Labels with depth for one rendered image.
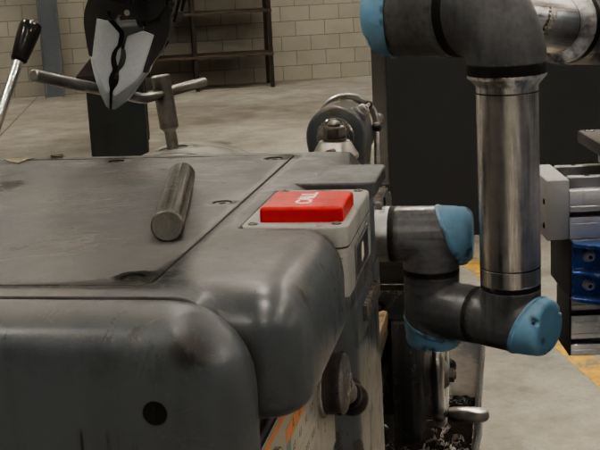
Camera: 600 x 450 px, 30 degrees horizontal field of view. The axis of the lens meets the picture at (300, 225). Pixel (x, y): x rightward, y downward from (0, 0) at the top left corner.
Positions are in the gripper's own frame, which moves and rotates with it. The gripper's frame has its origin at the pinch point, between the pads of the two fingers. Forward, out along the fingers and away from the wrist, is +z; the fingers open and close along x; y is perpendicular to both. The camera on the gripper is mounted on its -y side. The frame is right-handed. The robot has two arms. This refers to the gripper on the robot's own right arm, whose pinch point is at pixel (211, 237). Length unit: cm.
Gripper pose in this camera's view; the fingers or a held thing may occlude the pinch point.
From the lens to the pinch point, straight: 153.5
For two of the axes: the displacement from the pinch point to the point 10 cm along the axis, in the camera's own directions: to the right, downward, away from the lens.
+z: -9.8, 0.0, 2.0
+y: 1.9, -2.2, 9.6
